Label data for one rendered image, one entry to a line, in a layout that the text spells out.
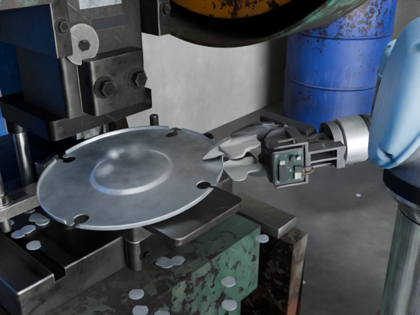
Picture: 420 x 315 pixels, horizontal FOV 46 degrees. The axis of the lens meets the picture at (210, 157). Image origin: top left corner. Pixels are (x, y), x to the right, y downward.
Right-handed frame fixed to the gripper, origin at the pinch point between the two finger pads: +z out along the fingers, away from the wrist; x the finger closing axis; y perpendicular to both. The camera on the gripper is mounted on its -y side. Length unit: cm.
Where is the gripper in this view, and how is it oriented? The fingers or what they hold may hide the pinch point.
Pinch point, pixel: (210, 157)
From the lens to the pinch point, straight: 78.9
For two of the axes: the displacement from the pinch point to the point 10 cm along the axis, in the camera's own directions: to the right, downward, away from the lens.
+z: -9.8, 1.6, -1.1
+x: 1.0, 8.9, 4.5
